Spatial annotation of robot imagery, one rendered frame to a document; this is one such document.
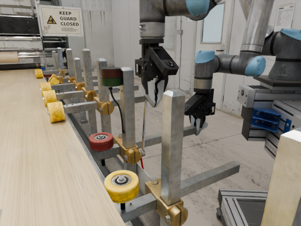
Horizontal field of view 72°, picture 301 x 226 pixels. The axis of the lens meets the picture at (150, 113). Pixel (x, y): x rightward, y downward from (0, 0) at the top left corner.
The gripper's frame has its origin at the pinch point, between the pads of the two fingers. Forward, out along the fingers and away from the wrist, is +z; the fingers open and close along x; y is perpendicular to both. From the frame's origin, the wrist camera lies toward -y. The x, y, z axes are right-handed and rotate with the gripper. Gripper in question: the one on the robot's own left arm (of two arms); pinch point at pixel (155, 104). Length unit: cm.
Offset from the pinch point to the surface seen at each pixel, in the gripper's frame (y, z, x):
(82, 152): 2.1, 11.9, 24.0
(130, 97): 2.6, -2.6, 7.5
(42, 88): 80, 6, 29
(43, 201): -14.6, 11.8, 35.4
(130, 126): 2.6, 7.0, 8.0
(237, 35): 182, -29, -263
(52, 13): 231, -50, 0
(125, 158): 0.8, 17.1, 10.9
